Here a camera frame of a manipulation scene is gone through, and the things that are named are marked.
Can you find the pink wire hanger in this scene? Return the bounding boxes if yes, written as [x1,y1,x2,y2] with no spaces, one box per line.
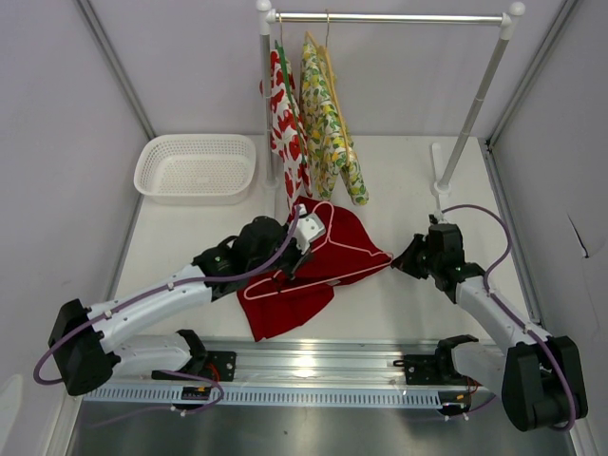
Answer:
[243,201,393,302]

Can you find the red skirt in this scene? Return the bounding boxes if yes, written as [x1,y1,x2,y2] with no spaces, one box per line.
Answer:
[237,197,392,342]

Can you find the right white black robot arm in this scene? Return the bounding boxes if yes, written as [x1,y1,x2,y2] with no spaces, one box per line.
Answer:
[390,223,588,431]

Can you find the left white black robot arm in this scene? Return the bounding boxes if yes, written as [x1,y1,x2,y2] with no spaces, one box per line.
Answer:
[45,214,326,396]

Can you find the yellow wooden hanger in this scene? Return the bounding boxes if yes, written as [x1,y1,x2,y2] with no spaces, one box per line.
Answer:
[300,31,356,170]

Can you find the green hanger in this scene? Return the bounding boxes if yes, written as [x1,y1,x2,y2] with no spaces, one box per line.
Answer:
[276,11,305,157]

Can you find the white plastic basket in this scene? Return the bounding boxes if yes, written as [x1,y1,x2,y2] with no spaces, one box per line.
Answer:
[133,134,257,205]

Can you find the red flower print garment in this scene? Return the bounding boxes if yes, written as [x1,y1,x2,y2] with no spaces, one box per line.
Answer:
[269,45,313,216]

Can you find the lemon print garment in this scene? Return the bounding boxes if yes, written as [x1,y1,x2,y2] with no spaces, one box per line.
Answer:
[299,33,370,206]

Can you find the white metal clothes rack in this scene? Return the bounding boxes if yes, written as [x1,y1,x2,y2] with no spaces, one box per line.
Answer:
[256,1,525,215]

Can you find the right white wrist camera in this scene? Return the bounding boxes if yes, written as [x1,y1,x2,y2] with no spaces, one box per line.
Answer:
[428,214,445,225]

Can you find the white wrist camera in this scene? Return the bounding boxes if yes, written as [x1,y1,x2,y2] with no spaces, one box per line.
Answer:
[428,214,445,225]
[293,203,326,255]

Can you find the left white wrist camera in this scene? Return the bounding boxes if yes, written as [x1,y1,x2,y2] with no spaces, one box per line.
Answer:
[293,203,326,255]

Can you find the aluminium rail base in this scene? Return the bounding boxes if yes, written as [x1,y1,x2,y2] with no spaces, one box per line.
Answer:
[203,337,438,389]

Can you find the white slotted cable duct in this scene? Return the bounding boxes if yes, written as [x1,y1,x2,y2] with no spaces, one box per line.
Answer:
[85,384,444,409]

